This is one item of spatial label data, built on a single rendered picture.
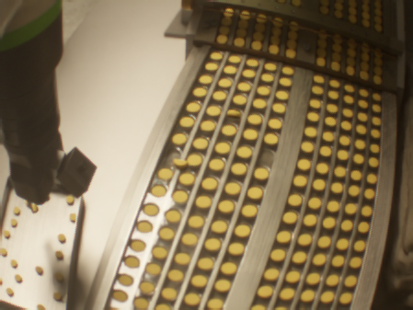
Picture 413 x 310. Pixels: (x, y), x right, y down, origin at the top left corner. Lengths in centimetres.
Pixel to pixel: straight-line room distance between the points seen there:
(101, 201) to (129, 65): 23
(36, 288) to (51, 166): 16
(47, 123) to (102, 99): 32
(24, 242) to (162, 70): 34
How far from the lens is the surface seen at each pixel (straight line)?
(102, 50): 91
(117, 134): 77
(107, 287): 45
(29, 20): 43
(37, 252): 67
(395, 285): 53
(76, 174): 55
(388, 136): 58
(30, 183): 55
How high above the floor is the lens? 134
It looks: 46 degrees down
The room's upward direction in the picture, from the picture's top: 1 degrees clockwise
